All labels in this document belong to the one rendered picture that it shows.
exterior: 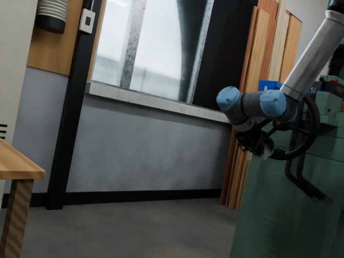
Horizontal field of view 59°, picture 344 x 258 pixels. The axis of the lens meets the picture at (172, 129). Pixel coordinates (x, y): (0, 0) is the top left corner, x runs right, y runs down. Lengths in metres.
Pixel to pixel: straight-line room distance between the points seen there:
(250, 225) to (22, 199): 1.01
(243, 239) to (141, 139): 1.20
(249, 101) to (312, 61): 0.23
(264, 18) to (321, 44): 2.27
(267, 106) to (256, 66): 2.24
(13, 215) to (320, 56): 0.99
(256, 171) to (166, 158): 1.24
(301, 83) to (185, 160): 1.90
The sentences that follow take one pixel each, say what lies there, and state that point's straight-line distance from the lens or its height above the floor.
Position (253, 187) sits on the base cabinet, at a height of 0.50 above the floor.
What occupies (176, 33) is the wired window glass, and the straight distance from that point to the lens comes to 2.65.
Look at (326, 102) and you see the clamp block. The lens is 1.29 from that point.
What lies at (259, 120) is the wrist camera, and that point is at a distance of 1.08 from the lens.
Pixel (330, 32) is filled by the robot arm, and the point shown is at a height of 1.08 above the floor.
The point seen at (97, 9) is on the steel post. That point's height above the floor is 1.30.
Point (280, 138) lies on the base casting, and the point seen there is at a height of 0.75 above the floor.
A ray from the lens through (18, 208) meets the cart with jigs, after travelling 0.98.
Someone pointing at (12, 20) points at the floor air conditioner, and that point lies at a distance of 1.68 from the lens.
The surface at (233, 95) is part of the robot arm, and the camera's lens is 0.93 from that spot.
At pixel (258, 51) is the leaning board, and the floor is 1.51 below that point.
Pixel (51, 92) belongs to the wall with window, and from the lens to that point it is 2.04.
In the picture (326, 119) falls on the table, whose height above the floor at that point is 0.86.
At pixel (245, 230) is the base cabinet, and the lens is 1.56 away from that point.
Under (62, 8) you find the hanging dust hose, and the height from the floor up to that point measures 1.20.
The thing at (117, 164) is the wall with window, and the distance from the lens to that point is 2.34.
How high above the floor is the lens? 0.76
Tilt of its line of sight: 3 degrees down
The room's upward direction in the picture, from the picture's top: 12 degrees clockwise
